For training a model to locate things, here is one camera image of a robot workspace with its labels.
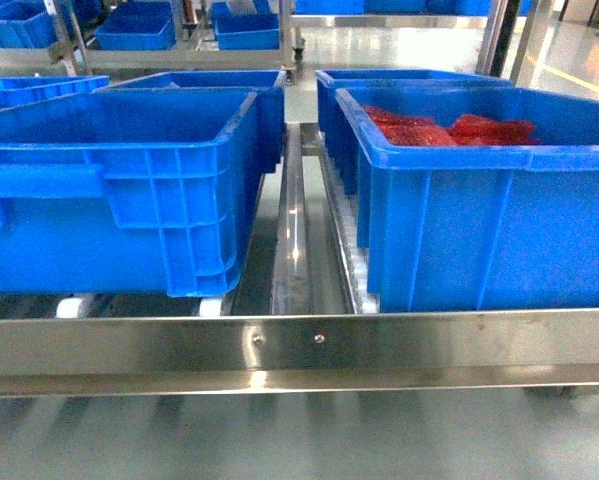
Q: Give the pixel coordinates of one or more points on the empty blue bin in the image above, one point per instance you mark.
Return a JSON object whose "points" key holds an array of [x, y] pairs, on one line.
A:
{"points": [[128, 192]]}

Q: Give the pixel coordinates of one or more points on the blue bin with red bags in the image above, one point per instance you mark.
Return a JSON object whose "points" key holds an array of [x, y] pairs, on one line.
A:
{"points": [[479, 228]]}

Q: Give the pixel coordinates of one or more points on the red mesh bags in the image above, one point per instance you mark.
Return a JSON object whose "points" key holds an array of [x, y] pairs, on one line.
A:
{"points": [[468, 130]]}

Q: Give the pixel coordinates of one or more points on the steel shelf rack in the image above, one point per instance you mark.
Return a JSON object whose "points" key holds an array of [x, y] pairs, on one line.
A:
{"points": [[386, 351]]}

